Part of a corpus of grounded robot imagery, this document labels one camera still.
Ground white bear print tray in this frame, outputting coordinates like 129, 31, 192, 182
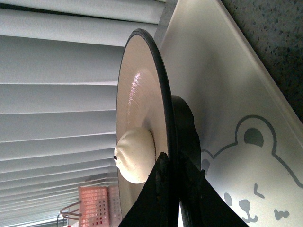
160, 0, 303, 227

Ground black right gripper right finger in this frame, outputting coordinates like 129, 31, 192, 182
178, 155, 247, 227

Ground pink plastic crate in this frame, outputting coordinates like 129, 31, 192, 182
79, 185, 122, 227

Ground grey pleated curtain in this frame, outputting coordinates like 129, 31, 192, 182
0, 0, 165, 227

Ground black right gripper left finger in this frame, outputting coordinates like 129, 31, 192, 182
120, 152, 179, 227

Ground black rimmed beige plate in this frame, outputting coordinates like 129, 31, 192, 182
116, 29, 201, 218

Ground white steamed bun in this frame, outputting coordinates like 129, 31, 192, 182
114, 128, 156, 184

